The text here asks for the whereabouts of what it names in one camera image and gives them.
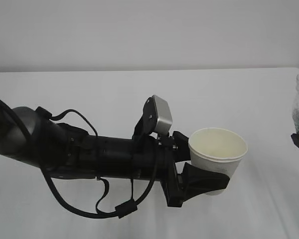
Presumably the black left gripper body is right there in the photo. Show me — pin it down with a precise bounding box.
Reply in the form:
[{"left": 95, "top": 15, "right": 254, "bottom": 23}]
[{"left": 155, "top": 135, "right": 184, "bottom": 207}]

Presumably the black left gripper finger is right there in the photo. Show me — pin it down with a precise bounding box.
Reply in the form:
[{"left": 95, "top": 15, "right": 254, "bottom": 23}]
[
  {"left": 172, "top": 131, "right": 190, "bottom": 161},
  {"left": 180, "top": 163, "right": 230, "bottom": 199}
]

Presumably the white paper cup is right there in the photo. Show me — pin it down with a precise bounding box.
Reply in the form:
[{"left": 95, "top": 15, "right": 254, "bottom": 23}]
[{"left": 188, "top": 127, "right": 248, "bottom": 196}]

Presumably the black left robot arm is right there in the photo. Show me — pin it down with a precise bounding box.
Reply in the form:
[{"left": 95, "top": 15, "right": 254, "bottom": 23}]
[{"left": 0, "top": 96, "right": 230, "bottom": 207}]

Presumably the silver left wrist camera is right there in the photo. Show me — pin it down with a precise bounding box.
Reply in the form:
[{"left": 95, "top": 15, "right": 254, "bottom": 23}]
[{"left": 133, "top": 95, "right": 172, "bottom": 136}]

